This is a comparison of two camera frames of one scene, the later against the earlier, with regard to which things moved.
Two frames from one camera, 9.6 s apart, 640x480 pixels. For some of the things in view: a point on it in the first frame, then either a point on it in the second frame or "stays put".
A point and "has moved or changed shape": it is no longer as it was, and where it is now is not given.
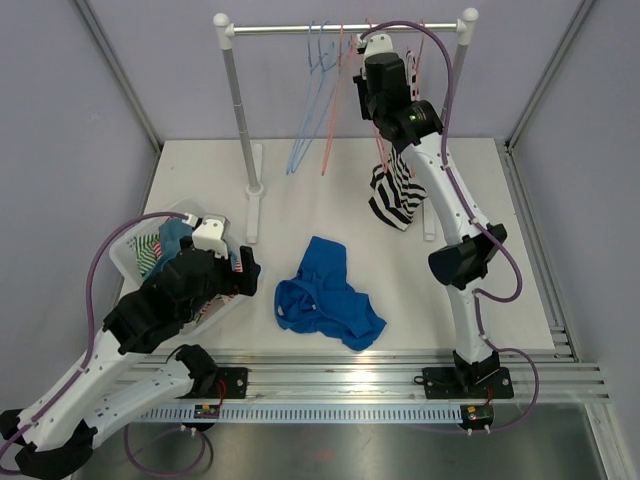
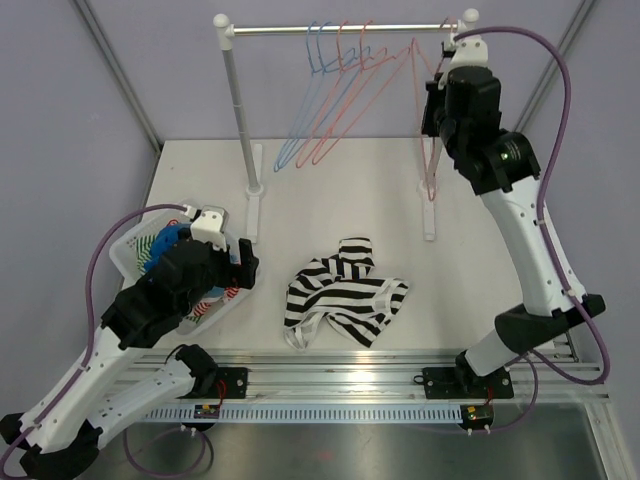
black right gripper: [361, 90] to [441, 93]
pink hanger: [419, 56] to [426, 86]
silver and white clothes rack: [226, 34] stays put
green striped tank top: [145, 252] stays put
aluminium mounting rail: [538, 375] stays put
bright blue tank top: [318, 299] to [165, 238]
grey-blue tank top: [170, 234] has moved or changed shape
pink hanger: [341, 72] to [307, 150]
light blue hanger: [311, 69] to [284, 160]
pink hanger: [379, 137] to [404, 50]
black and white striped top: [395, 192] to [338, 288]
